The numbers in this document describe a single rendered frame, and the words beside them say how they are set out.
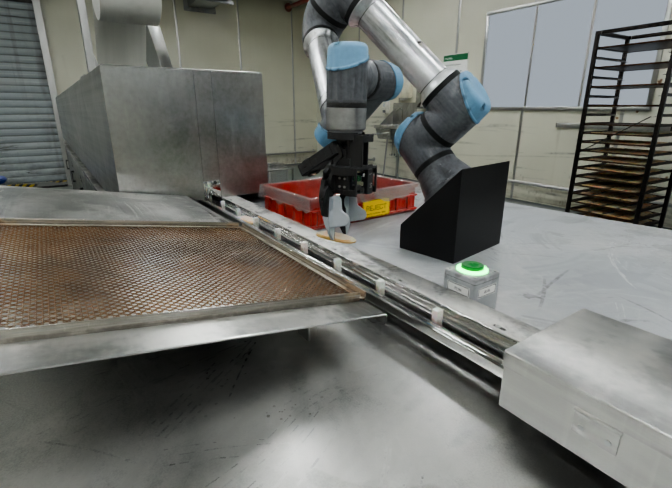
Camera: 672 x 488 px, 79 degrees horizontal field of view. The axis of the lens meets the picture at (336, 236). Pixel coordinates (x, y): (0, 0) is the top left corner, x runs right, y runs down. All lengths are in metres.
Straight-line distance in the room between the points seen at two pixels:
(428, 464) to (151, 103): 1.30
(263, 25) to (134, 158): 7.39
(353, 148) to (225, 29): 7.72
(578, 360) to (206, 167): 1.31
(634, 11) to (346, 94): 4.70
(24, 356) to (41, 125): 7.30
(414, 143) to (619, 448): 0.82
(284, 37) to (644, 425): 8.71
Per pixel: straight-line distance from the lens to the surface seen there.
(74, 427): 0.61
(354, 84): 0.77
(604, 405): 0.47
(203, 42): 8.25
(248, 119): 1.60
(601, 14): 5.45
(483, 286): 0.77
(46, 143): 7.75
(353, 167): 0.77
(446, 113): 1.07
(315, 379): 0.60
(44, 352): 0.48
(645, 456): 0.48
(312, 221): 1.24
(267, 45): 8.72
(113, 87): 1.48
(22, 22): 7.82
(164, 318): 0.52
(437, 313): 0.68
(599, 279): 1.07
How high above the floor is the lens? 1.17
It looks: 17 degrees down
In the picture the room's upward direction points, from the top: straight up
